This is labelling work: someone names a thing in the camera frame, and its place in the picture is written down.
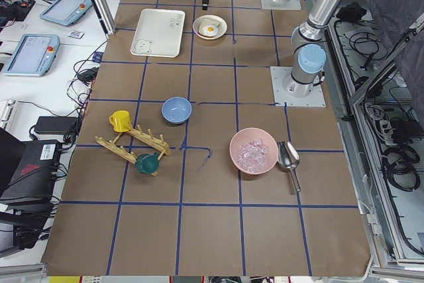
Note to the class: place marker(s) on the white round plate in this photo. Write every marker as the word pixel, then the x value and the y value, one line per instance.
pixel 222 27

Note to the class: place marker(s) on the bottom bread slice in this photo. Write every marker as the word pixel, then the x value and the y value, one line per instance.
pixel 205 21

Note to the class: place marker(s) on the fried egg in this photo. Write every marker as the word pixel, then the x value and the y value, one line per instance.
pixel 209 30

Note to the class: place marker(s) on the white bear tray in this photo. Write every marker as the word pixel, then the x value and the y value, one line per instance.
pixel 158 33

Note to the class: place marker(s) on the blue bowl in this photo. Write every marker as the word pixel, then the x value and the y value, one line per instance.
pixel 176 110

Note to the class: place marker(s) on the upper blue teach pendant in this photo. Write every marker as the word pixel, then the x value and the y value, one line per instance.
pixel 66 12

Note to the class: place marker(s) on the blue teach pendant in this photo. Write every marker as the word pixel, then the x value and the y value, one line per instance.
pixel 66 12
pixel 33 55

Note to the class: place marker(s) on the yellow mug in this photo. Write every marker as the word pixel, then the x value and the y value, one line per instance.
pixel 121 121

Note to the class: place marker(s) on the pink bowl with ice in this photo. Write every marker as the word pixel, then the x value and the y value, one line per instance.
pixel 253 151

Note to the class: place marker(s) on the brown paper table cover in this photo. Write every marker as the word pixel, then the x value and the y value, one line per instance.
pixel 199 214

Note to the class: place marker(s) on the lower blue teach pendant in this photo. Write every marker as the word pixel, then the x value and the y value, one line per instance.
pixel 33 55

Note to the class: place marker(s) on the dark green mug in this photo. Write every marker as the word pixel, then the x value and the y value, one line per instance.
pixel 147 163

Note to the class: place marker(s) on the metal scoop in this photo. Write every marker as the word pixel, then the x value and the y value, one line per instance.
pixel 288 159

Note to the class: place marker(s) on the black power adapter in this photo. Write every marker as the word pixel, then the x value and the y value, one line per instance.
pixel 47 125

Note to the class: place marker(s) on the black computer box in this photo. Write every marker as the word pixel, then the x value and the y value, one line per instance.
pixel 28 169

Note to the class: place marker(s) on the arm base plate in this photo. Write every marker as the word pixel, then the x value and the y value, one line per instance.
pixel 281 5
pixel 287 92

